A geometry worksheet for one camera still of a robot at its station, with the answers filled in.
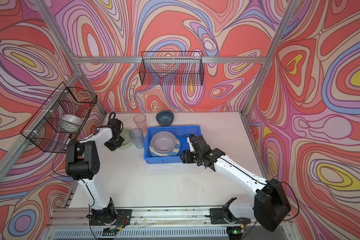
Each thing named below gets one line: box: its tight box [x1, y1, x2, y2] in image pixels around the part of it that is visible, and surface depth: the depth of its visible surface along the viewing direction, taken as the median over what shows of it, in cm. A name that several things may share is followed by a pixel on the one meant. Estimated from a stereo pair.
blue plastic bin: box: [143, 125, 203, 164], surface depth 95 cm
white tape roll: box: [59, 114, 83, 133], surface depth 73 cm
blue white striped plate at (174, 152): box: [149, 136, 181, 157], surface depth 93 cm
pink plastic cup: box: [133, 113, 148, 135], surface depth 101 cm
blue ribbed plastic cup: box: [129, 127, 144, 149], surface depth 98 cm
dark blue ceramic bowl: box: [155, 110, 175, 127], surface depth 113 cm
